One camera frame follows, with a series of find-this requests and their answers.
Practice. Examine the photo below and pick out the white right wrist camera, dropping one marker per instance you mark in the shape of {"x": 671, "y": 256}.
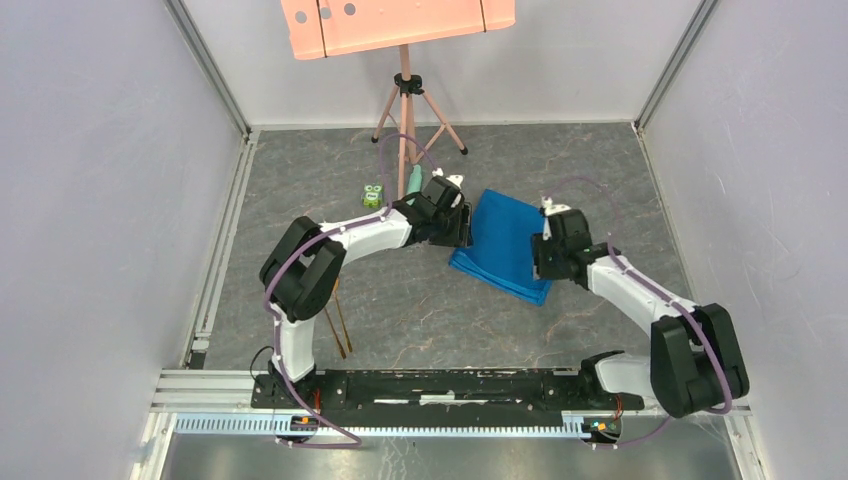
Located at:
{"x": 550, "y": 209}

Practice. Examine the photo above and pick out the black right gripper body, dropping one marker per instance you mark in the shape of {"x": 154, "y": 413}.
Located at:
{"x": 545, "y": 257}

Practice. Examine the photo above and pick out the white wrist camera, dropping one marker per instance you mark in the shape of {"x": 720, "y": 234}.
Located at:
{"x": 448, "y": 188}
{"x": 550, "y": 209}

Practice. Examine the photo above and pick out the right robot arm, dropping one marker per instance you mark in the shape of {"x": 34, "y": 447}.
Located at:
{"x": 694, "y": 361}

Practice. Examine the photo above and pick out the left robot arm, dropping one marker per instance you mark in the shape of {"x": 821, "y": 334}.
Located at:
{"x": 300, "y": 274}

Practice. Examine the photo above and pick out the green owl toy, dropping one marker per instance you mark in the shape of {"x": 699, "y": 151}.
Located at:
{"x": 372, "y": 196}

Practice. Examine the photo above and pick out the mint green flashlight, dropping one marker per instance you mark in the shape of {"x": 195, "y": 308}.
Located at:
{"x": 414, "y": 183}

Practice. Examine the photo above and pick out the gold fork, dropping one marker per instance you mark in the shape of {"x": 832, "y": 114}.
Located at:
{"x": 340, "y": 347}

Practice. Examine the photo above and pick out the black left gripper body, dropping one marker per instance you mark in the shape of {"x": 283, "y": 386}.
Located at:
{"x": 452, "y": 229}

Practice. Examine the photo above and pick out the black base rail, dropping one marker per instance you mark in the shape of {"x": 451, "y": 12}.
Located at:
{"x": 431, "y": 398}

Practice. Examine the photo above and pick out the blue cloth napkin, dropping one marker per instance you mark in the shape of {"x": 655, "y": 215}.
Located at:
{"x": 501, "y": 252}

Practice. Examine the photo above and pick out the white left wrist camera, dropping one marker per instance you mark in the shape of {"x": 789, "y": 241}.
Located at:
{"x": 448, "y": 188}

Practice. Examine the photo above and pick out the pink music stand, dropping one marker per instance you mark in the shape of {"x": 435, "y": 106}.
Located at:
{"x": 324, "y": 28}

